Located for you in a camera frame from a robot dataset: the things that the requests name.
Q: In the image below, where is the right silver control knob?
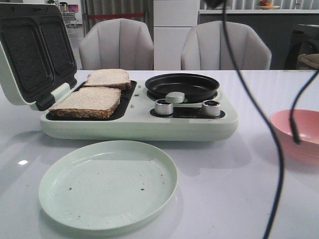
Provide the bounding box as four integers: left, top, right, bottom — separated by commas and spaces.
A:
201, 100, 221, 117

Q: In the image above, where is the green breakfast maker lid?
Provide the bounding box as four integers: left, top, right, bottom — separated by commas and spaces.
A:
0, 3, 77, 111

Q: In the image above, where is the left grey upholstered chair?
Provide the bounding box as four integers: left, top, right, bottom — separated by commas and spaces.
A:
79, 18, 154, 70

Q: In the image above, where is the bread slice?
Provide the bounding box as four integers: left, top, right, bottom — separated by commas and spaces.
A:
84, 69, 132, 90
49, 87, 121, 119

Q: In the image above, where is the green breakfast maker base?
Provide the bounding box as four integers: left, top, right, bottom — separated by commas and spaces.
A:
40, 79, 238, 141

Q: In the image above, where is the black round frying pan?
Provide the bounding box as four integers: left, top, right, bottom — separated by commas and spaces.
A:
145, 73, 220, 104

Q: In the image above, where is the black cable with plug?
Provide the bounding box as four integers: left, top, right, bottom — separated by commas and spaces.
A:
290, 72, 319, 145

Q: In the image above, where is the pink plastic bowl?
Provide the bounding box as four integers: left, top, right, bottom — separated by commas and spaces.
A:
270, 109, 319, 165

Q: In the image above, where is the black hanging cable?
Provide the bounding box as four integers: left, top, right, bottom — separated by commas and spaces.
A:
203, 0, 285, 239

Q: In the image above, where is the left silver control knob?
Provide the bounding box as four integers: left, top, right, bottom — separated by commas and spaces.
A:
154, 99, 173, 116

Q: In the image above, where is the right grey upholstered chair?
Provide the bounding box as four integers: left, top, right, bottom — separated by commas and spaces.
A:
181, 20, 272, 70

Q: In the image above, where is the white refrigerator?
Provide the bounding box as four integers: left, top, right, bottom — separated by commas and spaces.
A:
153, 0, 199, 70

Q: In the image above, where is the fruit plate on counter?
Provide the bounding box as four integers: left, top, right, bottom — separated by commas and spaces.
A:
257, 0, 280, 10

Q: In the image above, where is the silver control knob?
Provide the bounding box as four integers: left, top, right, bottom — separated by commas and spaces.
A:
201, 100, 221, 117
154, 99, 173, 116

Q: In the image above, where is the grey upholstered chair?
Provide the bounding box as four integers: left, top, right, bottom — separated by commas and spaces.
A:
79, 18, 154, 70
181, 20, 272, 70

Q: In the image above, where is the light green round plate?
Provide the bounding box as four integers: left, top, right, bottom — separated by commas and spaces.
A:
39, 140, 178, 234

